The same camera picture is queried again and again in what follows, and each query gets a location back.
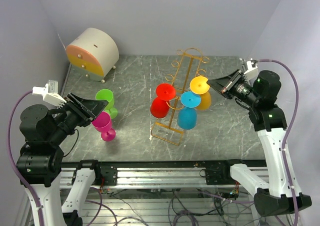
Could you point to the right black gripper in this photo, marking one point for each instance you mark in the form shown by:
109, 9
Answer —
225, 84

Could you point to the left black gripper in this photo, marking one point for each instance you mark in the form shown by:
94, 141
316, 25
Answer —
87, 110

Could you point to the pink plastic wine glass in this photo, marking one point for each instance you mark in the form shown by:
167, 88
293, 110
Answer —
103, 124

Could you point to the green plastic wine glass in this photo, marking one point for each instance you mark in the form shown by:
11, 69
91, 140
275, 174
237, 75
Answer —
107, 95

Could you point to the orange plastic wine glass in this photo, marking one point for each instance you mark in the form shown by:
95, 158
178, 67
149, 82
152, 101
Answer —
199, 86

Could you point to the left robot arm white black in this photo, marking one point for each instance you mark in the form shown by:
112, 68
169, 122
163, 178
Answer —
40, 160

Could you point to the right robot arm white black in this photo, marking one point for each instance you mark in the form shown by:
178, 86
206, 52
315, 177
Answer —
282, 194

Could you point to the blue plastic wine glass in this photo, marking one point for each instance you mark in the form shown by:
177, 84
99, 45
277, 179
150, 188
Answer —
187, 117

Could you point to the red plastic wine glass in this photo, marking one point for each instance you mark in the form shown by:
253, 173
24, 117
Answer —
160, 105

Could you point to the round cream mini drawer cabinet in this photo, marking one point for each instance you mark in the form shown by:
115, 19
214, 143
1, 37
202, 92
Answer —
93, 54

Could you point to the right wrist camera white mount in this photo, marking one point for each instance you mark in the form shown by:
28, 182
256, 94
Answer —
250, 68

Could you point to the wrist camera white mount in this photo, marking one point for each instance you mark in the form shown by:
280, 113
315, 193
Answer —
49, 93
250, 68

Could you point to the gold wire wine glass rack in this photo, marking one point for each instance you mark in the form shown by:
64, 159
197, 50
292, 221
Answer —
188, 66

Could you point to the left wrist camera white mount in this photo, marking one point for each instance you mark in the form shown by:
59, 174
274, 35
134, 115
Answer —
49, 93

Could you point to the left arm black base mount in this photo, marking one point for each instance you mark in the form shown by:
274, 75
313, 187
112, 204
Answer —
105, 174

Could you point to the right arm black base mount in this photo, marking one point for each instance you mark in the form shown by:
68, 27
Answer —
218, 172

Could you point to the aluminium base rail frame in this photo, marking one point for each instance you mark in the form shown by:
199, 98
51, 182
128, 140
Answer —
170, 174

